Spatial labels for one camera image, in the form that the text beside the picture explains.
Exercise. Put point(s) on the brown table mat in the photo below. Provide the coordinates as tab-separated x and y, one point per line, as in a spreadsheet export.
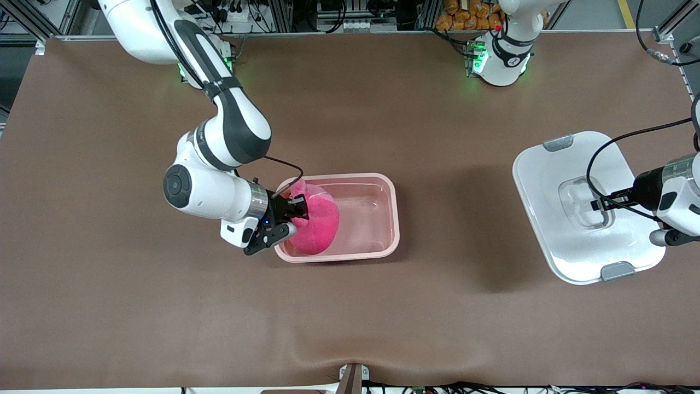
219	306

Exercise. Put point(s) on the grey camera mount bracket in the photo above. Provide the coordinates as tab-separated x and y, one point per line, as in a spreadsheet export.
353	380

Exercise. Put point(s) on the white corner bracket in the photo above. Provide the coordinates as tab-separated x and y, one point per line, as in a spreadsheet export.
40	48

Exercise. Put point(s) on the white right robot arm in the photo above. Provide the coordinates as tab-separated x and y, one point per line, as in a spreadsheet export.
219	191

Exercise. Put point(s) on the pink plastic storage box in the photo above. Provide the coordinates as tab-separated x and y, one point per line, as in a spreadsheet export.
366	219

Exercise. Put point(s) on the aluminium corner post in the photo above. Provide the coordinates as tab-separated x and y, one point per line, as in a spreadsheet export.
663	34

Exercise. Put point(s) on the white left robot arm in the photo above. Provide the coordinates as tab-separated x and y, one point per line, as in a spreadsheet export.
683	191

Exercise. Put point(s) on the aluminium table edge rail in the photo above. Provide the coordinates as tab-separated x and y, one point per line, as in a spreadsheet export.
383	34

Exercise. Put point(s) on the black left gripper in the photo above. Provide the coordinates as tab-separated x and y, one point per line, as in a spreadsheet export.
647	189

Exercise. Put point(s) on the aluminium frame struts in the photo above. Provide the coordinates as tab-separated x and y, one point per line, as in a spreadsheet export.
71	19

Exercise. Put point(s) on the aluminium frame post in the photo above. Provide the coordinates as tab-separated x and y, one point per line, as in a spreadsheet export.
427	13
280	13

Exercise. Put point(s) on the orange snack packets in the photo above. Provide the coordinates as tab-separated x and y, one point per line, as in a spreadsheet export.
459	16

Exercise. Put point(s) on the pink plush toy with sunglasses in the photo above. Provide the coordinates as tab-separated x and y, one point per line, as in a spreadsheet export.
320	230

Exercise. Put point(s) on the white power strip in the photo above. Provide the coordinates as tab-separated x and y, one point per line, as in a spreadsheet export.
246	26

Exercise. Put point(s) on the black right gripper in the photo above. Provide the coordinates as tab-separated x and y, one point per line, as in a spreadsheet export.
278	208

